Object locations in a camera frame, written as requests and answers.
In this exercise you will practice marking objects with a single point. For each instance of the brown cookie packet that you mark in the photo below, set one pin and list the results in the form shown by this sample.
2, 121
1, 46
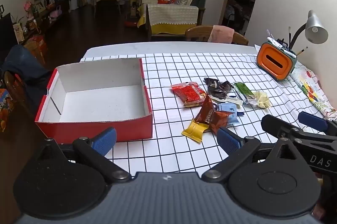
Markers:
210, 116

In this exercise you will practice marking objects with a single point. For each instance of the wooden dining chair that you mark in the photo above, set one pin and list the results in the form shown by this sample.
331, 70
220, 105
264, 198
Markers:
11, 87
197, 33

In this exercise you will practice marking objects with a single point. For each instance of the red floor toy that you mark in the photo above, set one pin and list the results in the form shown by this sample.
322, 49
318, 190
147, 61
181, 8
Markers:
130, 23

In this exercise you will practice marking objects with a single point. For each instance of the floral printed cloth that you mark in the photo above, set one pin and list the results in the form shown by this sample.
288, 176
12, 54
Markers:
310, 87

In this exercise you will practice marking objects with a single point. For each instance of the cream snack packet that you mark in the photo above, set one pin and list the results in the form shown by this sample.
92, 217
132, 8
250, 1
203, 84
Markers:
262, 99

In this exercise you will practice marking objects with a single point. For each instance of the yellow snack packet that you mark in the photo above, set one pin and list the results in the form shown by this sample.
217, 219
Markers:
194, 130

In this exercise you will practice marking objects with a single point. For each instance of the light blue snack packet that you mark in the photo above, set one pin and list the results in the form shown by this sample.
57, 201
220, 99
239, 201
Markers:
229, 109

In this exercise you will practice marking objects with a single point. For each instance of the red snack packet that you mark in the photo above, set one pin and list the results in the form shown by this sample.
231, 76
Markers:
188, 93

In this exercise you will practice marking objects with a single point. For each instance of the orange desktop organizer box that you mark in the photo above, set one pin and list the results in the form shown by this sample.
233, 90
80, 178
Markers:
275, 63

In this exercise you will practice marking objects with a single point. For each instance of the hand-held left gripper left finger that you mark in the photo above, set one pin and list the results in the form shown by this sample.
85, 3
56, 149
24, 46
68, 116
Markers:
105, 140

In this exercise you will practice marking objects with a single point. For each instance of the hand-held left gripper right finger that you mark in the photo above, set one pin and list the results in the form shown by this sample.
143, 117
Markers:
228, 141

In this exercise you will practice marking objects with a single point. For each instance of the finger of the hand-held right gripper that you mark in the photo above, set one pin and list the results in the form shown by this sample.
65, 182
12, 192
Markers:
273, 124
313, 121

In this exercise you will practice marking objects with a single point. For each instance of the pink cloth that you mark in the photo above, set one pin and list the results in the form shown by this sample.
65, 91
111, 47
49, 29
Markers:
221, 33

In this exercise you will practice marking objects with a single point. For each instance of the orange cardboard boxes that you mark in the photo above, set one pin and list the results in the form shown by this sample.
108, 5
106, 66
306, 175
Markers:
36, 46

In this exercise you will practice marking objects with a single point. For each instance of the orange printed carton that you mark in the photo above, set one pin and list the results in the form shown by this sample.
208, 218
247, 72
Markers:
5, 108

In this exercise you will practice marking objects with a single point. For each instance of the black cabinet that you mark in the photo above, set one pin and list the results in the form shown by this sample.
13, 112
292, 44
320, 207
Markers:
6, 31

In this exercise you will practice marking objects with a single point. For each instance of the grey desk lamp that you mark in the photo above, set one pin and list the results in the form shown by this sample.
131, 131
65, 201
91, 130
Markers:
314, 27

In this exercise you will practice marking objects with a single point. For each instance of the sofa with cream cover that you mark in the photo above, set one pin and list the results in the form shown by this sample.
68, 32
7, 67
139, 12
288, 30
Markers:
171, 13

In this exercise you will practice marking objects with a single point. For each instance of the dark brown snack packet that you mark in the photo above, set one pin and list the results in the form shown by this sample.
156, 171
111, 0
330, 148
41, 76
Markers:
218, 87

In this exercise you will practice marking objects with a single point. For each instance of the red cardboard box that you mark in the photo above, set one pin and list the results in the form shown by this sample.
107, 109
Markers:
94, 97

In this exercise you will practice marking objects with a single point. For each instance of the green snack packet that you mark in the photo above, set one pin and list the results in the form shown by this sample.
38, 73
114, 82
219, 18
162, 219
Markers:
243, 91

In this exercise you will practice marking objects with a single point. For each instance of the white printed paper bag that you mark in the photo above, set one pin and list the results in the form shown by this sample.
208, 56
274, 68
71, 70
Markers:
18, 32

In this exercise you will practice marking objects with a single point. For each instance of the dark television stand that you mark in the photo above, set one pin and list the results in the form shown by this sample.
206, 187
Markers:
47, 19

